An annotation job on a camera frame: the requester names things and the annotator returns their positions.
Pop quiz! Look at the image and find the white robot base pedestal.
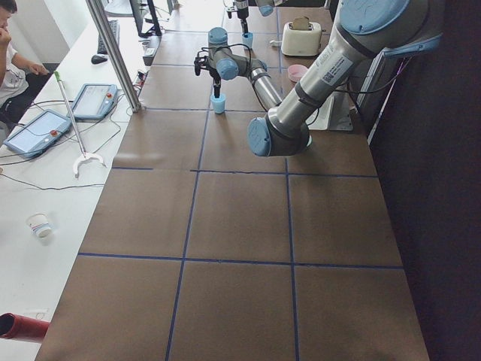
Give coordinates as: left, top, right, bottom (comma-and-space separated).
307, 65, 372, 131

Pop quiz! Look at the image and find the black monitor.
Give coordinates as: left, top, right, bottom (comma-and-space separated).
129, 0, 162, 38

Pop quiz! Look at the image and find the black keyboard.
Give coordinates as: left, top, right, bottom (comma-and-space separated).
96, 19, 120, 54

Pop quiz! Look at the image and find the light blue cup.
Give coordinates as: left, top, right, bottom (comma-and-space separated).
241, 32, 253, 50
210, 93, 226, 114

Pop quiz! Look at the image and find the teach pendant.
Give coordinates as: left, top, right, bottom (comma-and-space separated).
72, 83, 118, 123
3, 110, 71, 159

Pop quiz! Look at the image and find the cream toaster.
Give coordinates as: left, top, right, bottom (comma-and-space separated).
281, 22, 322, 56

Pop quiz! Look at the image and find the aluminium frame post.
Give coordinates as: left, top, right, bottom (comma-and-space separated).
86, 0, 141, 114

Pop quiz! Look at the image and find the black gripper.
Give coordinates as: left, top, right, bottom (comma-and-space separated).
211, 71, 222, 99
234, 0, 249, 36

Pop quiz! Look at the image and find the bread slice in toaster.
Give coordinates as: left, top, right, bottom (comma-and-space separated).
292, 17, 310, 31

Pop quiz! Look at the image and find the seated person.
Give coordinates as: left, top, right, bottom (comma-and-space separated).
1, 0, 50, 126

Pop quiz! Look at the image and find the red cylinder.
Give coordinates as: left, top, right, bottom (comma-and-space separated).
1, 313, 50, 344

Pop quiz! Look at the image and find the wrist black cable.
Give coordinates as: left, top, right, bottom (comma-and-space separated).
199, 44, 253, 67

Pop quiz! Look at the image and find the near teach pendant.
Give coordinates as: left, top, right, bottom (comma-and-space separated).
3, 110, 71, 159

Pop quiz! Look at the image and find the far teach pendant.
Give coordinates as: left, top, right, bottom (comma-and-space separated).
72, 83, 118, 123

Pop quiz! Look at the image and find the reacher grabber tool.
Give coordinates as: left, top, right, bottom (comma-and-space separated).
53, 71, 106, 178

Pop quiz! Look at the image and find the black computer mouse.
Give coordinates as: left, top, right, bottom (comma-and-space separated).
91, 54, 108, 65

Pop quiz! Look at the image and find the orange black connector block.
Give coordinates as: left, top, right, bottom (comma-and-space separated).
135, 70, 147, 86

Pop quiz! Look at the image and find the pink bowl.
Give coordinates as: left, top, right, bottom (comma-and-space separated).
287, 64, 308, 83

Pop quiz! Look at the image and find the paper cup on desk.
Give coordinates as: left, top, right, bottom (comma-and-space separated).
26, 213, 52, 238

